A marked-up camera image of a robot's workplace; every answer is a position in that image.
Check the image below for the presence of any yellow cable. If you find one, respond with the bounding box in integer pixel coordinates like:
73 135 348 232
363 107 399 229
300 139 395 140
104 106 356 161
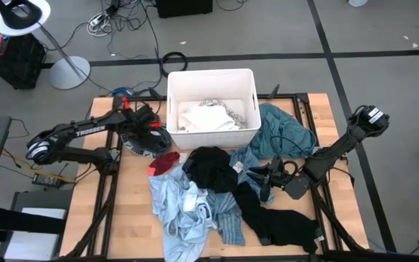
1 147 76 184

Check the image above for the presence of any black Puma underwear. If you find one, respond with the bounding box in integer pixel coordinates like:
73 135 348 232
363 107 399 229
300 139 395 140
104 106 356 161
119 122 173 159

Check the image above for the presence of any black coiled cable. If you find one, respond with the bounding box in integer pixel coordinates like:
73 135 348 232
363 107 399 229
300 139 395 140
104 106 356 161
159 51 189 78

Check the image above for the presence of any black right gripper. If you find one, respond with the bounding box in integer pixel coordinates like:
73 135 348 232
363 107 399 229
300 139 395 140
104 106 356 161
248 156 300 203

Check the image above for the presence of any grey lamp stand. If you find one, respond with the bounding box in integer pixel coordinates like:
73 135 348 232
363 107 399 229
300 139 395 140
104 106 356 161
36 21 92 91

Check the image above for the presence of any dark red cloth coral edge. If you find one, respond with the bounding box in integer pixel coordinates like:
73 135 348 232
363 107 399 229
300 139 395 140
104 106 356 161
146 151 181 178

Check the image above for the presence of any black box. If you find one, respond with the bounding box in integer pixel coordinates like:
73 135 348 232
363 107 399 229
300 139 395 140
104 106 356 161
156 0 214 19

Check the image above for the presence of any white woven plastic basket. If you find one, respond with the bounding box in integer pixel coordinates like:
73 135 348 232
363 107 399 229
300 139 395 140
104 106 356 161
166 68 263 151

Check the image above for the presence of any white stained garment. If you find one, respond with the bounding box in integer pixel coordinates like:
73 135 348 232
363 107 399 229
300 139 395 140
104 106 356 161
178 104 242 133

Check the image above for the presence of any white ring lamp head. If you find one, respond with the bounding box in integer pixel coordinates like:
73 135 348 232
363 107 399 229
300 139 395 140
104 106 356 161
0 0 52 37

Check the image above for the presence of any blue striped garment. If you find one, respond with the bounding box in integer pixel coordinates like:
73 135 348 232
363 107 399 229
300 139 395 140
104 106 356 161
207 188 247 246

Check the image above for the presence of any black crate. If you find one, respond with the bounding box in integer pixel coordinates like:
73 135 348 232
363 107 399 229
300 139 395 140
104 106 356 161
0 31 47 90

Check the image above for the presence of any black power brick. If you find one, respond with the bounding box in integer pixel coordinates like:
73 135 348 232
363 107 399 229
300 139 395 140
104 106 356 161
31 172 65 189

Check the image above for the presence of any blue cable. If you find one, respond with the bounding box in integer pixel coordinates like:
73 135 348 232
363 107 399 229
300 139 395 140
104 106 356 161
110 87 135 98

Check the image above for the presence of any dark teal garment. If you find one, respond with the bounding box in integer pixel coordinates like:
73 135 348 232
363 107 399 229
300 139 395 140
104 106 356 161
248 103 319 160

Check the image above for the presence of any light blue garment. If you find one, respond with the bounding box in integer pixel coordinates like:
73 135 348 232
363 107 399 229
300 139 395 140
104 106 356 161
148 166 218 262

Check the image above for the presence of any grey cabinet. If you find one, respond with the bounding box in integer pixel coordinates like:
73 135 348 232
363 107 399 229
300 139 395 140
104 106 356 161
0 188 73 262

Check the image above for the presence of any white cable bundle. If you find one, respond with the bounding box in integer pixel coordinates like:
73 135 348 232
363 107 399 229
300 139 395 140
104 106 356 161
87 12 113 38

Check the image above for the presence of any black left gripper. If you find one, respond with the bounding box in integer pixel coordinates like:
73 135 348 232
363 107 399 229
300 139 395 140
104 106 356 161
131 105 170 147

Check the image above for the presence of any black aluminium table frame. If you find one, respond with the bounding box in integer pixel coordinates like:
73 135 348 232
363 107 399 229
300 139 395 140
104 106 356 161
62 92 371 262

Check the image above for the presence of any grey white patterned garment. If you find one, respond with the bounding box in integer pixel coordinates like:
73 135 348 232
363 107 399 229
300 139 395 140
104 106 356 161
198 98 249 130

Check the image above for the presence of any black garment with tags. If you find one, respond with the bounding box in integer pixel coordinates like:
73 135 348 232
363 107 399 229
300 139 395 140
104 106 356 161
244 207 326 255

